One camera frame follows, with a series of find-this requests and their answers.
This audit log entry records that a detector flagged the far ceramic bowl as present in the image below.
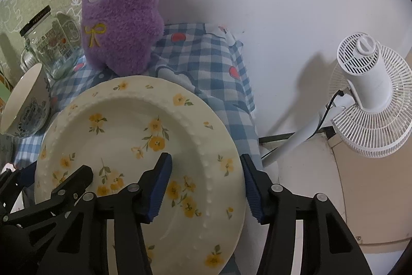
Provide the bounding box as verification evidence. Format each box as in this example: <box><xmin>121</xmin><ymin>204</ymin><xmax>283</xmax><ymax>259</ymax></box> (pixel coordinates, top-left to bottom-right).
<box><xmin>1</xmin><ymin>63</ymin><xmax>51</xmax><ymax>138</ymax></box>

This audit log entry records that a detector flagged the beaded yellow flower plate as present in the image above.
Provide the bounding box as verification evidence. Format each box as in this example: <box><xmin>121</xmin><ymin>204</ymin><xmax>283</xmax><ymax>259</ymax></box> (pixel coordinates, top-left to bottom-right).
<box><xmin>34</xmin><ymin>76</ymin><xmax>246</xmax><ymax>274</ymax></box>

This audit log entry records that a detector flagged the glass jar black lid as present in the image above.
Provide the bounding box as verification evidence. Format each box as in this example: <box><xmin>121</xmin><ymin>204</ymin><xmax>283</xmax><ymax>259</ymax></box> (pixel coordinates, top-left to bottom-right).
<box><xmin>20</xmin><ymin>5</ymin><xmax>79</xmax><ymax>80</ymax></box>

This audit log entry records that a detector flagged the white floor fan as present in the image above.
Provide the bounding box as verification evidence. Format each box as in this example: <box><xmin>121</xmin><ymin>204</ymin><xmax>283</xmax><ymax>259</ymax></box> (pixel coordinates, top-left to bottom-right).
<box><xmin>262</xmin><ymin>32</ymin><xmax>411</xmax><ymax>166</ymax></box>

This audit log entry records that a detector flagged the blue checkered tablecloth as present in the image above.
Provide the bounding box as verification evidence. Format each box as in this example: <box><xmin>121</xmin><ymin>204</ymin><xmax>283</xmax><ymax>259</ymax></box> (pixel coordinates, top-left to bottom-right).
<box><xmin>11</xmin><ymin>24</ymin><xmax>263</xmax><ymax>170</ymax></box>

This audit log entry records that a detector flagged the white fan power cable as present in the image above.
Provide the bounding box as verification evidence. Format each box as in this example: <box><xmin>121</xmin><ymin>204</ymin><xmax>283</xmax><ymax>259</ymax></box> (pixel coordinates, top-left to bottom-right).
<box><xmin>316</xmin><ymin>89</ymin><xmax>344</xmax><ymax>129</ymax></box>

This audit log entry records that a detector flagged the purple plush bunny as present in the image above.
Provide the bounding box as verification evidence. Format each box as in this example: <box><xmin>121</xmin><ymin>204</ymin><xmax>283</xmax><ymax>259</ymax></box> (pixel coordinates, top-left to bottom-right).
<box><xmin>80</xmin><ymin>0</ymin><xmax>164</xmax><ymax>77</ymax></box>

